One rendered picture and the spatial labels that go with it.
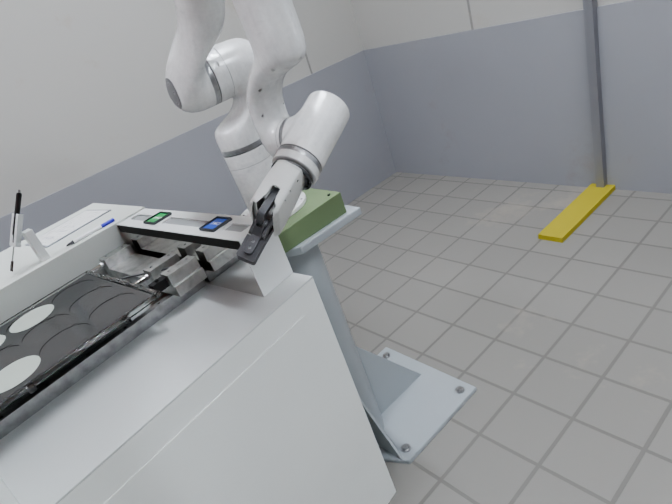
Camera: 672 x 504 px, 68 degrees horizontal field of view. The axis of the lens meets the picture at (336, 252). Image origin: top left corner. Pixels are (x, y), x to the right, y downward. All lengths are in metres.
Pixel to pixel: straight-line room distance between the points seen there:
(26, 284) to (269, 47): 0.88
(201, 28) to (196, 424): 0.76
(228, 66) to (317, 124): 0.40
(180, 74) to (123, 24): 1.69
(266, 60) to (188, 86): 0.36
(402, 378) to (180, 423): 1.07
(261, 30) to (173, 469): 0.74
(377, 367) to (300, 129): 1.06
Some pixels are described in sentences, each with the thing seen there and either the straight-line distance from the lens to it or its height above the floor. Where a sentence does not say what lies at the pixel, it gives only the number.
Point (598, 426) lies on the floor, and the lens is 1.75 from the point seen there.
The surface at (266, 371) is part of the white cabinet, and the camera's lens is 1.04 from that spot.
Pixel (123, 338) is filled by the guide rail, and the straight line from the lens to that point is 1.17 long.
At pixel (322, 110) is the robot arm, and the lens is 0.90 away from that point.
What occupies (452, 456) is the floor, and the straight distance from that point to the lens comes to 1.71.
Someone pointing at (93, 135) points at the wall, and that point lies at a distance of 2.77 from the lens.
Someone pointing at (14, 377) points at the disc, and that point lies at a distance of 1.12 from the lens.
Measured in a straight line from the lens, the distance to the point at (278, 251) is 1.09.
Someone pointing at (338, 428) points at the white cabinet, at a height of 0.44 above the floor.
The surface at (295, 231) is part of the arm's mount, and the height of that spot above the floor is 0.85.
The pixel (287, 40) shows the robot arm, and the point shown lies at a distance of 0.86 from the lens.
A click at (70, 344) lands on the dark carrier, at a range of 1.12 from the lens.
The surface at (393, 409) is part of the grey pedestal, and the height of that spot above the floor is 0.02.
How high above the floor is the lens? 1.34
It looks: 27 degrees down
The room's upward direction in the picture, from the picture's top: 20 degrees counter-clockwise
